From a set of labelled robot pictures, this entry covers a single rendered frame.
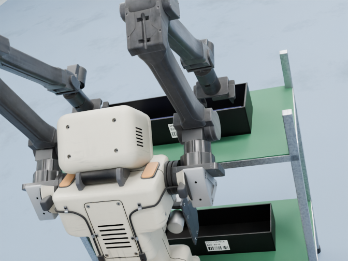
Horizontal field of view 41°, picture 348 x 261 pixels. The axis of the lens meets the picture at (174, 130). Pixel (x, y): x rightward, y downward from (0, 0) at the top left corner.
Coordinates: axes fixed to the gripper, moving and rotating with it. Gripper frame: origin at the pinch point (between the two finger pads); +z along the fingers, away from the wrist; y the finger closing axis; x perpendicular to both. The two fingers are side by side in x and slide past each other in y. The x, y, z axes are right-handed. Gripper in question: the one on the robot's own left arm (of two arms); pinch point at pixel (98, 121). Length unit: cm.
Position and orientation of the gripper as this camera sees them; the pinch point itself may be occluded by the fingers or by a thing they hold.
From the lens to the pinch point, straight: 167.4
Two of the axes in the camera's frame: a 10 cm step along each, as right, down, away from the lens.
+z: 3.1, 4.7, 8.3
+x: -0.4, 8.7, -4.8
